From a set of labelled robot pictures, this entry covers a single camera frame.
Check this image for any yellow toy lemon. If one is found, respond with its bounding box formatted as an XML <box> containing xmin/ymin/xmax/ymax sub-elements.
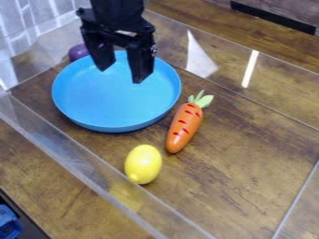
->
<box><xmin>124</xmin><ymin>145</ymin><xmax>162</xmax><ymax>185</ymax></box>

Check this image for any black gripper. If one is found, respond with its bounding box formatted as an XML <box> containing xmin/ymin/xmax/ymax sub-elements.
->
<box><xmin>76</xmin><ymin>0</ymin><xmax>158</xmax><ymax>83</ymax></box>

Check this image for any blue object at corner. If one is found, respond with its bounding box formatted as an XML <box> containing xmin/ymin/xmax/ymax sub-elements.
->
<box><xmin>0</xmin><ymin>204</ymin><xmax>23</xmax><ymax>239</ymax></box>

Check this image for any blue plastic plate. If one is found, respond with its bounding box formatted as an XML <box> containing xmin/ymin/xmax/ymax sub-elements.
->
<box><xmin>51</xmin><ymin>50</ymin><xmax>182</xmax><ymax>133</ymax></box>

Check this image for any clear acrylic barrier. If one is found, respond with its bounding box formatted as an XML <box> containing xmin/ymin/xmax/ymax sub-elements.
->
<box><xmin>0</xmin><ymin>13</ymin><xmax>319</xmax><ymax>239</ymax></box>

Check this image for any orange toy carrot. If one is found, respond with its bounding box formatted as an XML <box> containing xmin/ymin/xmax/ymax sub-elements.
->
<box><xmin>166</xmin><ymin>91</ymin><xmax>215</xmax><ymax>153</ymax></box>

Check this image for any purple toy eggplant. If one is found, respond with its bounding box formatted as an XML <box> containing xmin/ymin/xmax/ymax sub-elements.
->
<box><xmin>68</xmin><ymin>44</ymin><xmax>88</xmax><ymax>62</ymax></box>

